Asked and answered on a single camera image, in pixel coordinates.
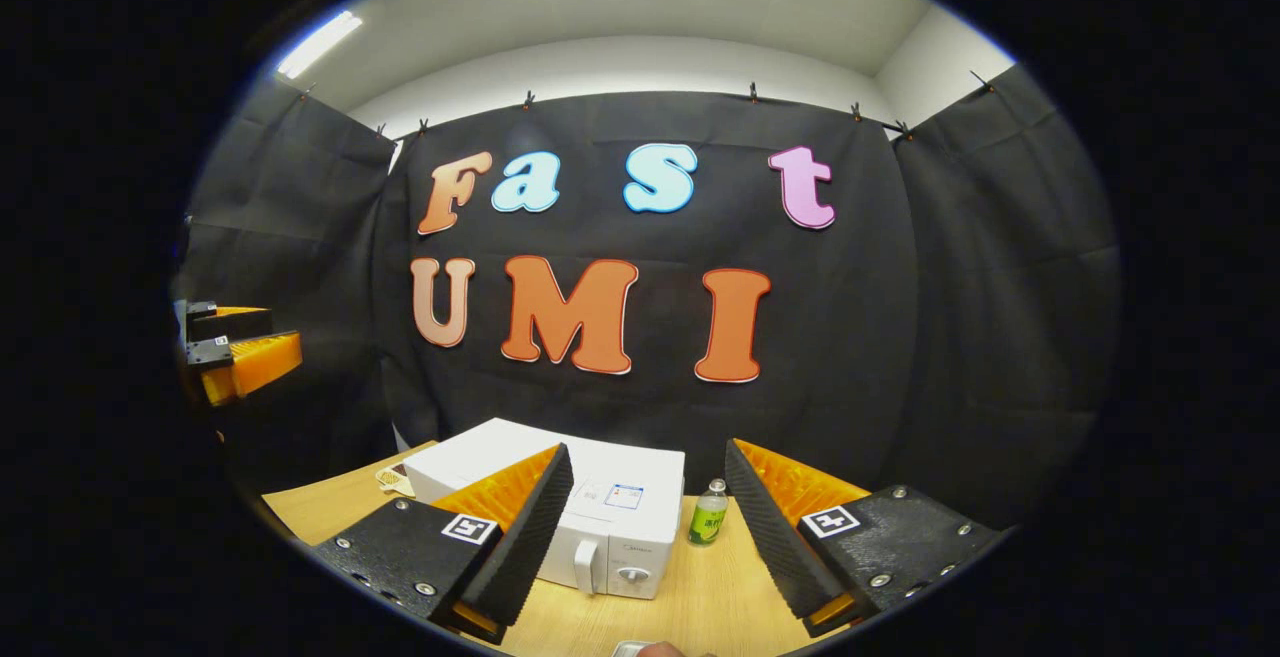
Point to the white ribbed plastic tray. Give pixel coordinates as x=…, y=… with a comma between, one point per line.
x=630, y=649

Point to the white microwave oven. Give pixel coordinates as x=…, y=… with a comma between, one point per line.
x=480, y=452

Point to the long ceiling light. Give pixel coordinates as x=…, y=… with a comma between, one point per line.
x=320, y=44

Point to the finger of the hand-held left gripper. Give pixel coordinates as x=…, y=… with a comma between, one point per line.
x=240, y=325
x=210, y=352

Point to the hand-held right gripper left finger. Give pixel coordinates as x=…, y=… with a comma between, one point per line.
x=530, y=537

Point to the green label drink bottle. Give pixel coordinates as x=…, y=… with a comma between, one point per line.
x=708, y=522

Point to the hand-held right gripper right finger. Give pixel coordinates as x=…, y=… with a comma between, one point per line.
x=770, y=547

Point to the white divided bean dish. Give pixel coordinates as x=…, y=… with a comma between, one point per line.
x=393, y=480

